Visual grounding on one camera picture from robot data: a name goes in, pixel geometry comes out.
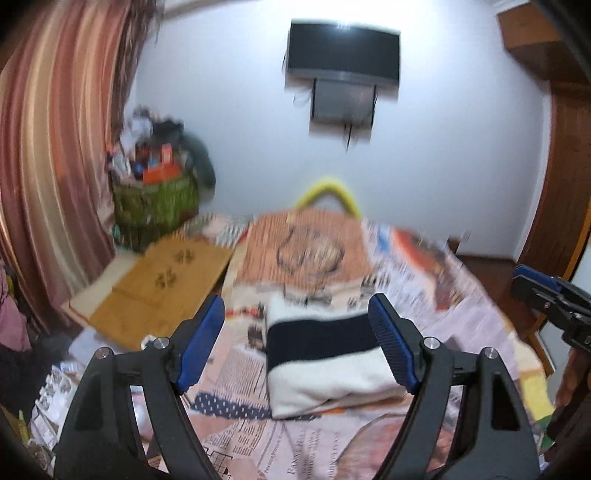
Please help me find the brown wooden door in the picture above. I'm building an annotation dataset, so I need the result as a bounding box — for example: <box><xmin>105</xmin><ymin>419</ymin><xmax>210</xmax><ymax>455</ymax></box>
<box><xmin>498</xmin><ymin>0</ymin><xmax>591</xmax><ymax>287</ymax></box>

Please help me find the yellow hoop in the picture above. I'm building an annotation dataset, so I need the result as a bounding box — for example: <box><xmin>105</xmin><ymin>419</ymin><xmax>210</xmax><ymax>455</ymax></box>
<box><xmin>295</xmin><ymin>176</ymin><xmax>361</xmax><ymax>217</ymax></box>

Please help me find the newspaper print blanket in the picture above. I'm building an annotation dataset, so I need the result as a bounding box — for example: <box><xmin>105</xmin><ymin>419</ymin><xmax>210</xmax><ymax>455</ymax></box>
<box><xmin>143</xmin><ymin>208</ymin><xmax>555</xmax><ymax>480</ymax></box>

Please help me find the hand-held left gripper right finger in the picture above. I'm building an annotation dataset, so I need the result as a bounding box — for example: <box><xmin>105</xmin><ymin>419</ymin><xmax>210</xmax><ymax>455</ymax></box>
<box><xmin>368</xmin><ymin>292</ymin><xmax>541</xmax><ymax>480</ymax></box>

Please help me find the green patterned bag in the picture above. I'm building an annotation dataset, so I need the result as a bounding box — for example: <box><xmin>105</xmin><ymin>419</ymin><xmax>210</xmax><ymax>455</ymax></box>
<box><xmin>112</xmin><ymin>178</ymin><xmax>200</xmax><ymax>252</ymax></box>

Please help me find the orange box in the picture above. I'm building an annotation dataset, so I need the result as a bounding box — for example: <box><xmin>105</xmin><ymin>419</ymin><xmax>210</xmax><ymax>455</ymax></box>
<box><xmin>142</xmin><ymin>164</ymin><xmax>178</xmax><ymax>184</ymax></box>

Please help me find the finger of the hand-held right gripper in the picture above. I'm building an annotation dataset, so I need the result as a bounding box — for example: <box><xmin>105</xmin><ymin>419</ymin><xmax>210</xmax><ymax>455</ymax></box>
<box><xmin>512</xmin><ymin>264</ymin><xmax>566</xmax><ymax>324</ymax></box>

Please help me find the grey box under television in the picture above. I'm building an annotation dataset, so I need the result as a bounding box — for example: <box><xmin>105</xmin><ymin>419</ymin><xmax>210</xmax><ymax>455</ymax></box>
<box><xmin>310</xmin><ymin>78</ymin><xmax>377</xmax><ymax>134</ymax></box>

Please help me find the floor clutter pile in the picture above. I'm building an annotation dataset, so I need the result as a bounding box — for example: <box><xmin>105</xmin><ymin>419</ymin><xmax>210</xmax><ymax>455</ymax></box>
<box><xmin>25</xmin><ymin>360</ymin><xmax>90</xmax><ymax>462</ymax></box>

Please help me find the pink cloth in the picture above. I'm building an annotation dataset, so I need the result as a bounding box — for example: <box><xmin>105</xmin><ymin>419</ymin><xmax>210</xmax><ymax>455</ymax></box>
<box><xmin>0</xmin><ymin>268</ymin><xmax>31</xmax><ymax>352</ymax></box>

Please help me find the black wall television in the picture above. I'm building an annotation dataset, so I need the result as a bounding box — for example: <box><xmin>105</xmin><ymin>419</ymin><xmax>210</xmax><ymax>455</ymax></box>
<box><xmin>284</xmin><ymin>19</ymin><xmax>402</xmax><ymax>88</ymax></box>

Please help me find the white and navy knit sweater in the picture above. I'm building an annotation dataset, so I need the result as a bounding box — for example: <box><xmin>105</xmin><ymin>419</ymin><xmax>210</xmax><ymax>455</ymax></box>
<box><xmin>265</xmin><ymin>295</ymin><xmax>407</xmax><ymax>420</ymax></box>

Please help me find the striped pink curtain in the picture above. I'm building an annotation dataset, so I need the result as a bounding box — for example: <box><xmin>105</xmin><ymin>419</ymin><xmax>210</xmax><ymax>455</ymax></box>
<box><xmin>0</xmin><ymin>0</ymin><xmax>158</xmax><ymax>333</ymax></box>

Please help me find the flat brown cardboard box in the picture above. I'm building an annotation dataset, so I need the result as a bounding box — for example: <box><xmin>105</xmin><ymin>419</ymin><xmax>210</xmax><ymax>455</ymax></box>
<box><xmin>69</xmin><ymin>235</ymin><xmax>232</xmax><ymax>349</ymax></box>

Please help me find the pile of papers and packets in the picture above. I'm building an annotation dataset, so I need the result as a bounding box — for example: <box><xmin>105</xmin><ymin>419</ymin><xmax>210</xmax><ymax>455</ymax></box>
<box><xmin>108</xmin><ymin>106</ymin><xmax>185</xmax><ymax>181</ymax></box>

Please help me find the grey-green cloth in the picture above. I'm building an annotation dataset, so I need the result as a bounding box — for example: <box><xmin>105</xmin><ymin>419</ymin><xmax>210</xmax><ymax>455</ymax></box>
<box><xmin>182</xmin><ymin>134</ymin><xmax>217</xmax><ymax>195</ymax></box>

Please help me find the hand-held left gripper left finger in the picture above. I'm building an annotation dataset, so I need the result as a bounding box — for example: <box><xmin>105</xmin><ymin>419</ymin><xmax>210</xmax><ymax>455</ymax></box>
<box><xmin>54</xmin><ymin>294</ymin><xmax>226</xmax><ymax>480</ymax></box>

